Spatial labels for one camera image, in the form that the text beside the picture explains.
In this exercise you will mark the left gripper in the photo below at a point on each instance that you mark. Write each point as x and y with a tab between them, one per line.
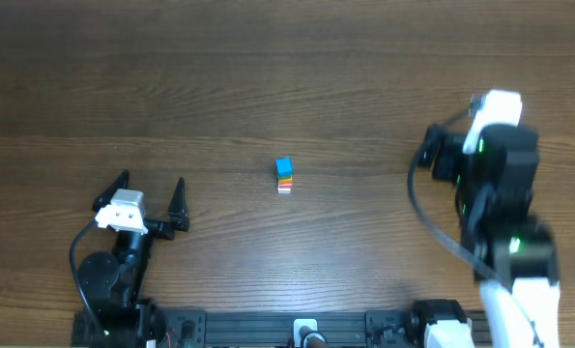
161	229

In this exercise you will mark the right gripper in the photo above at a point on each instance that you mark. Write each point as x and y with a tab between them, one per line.
444	152

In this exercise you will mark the red cube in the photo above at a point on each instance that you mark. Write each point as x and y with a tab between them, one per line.
285	186

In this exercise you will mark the blue cube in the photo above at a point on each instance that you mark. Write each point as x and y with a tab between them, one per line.
284	166

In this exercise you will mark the green cube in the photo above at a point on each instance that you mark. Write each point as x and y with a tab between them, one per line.
287	178

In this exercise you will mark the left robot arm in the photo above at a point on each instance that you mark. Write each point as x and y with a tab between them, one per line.
98	275

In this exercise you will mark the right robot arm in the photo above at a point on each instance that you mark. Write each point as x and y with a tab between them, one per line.
509	183

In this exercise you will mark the white cube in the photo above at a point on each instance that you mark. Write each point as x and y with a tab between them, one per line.
284	191

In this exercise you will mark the orange cube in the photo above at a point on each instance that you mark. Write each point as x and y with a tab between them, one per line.
285	182

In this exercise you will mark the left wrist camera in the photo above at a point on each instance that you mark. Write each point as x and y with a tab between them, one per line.
123	212

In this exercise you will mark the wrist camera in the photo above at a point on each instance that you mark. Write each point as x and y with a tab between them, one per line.
123	212
497	108

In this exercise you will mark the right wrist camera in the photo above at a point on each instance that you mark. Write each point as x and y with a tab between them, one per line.
497	108

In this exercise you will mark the mounting rail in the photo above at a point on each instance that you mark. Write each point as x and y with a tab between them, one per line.
248	328

